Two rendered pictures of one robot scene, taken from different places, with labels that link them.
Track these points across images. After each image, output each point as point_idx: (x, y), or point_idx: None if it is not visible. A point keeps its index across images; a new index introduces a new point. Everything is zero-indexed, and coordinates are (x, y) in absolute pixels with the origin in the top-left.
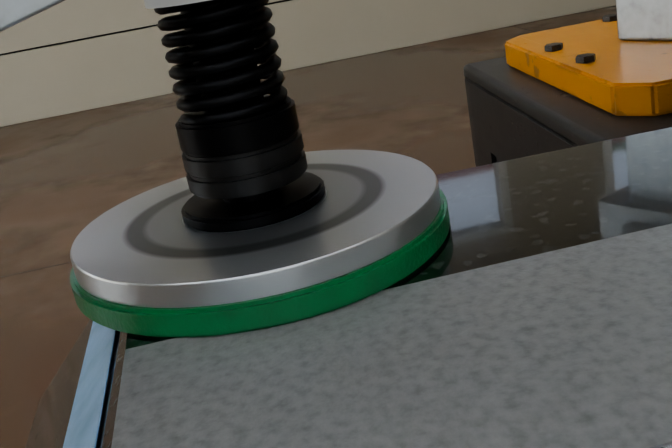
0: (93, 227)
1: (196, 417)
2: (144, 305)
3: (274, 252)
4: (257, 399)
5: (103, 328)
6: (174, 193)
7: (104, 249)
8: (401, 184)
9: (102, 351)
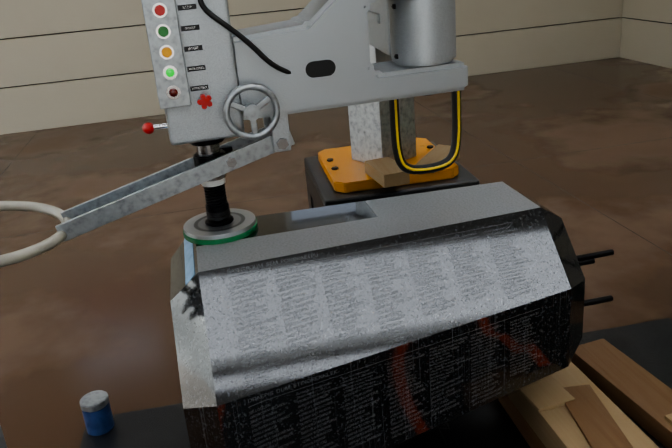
0: (186, 223)
1: (209, 255)
2: (199, 239)
3: (222, 231)
4: (218, 253)
5: (188, 243)
6: (202, 216)
7: (190, 228)
8: (248, 219)
9: (189, 247)
